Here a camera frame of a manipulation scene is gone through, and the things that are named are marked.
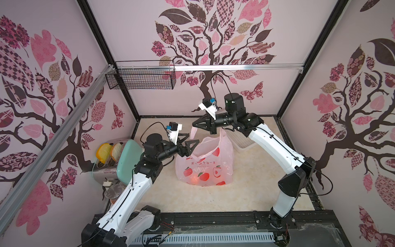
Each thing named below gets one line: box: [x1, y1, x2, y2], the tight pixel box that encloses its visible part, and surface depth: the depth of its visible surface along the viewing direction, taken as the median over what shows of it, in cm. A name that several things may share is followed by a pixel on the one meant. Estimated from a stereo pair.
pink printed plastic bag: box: [175, 126, 234, 187], surface depth 80 cm
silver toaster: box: [92, 139, 128, 199], surface depth 77 cm
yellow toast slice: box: [95, 143, 112, 165], surface depth 80 cm
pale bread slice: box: [111, 142, 123, 162], surface depth 81 cm
